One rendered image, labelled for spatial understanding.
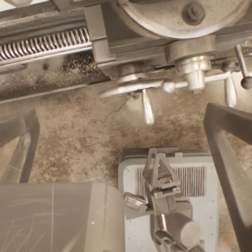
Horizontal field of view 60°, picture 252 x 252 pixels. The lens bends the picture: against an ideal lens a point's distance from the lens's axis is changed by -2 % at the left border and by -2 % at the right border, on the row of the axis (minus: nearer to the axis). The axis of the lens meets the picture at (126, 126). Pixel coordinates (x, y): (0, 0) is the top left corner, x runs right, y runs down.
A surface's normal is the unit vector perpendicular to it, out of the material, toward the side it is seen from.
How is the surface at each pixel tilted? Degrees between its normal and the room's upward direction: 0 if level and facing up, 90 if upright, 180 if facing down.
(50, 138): 0
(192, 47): 0
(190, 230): 23
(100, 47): 0
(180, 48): 27
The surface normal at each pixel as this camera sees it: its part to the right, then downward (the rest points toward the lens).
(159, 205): 0.15, 0.08
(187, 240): 0.39, 0.03
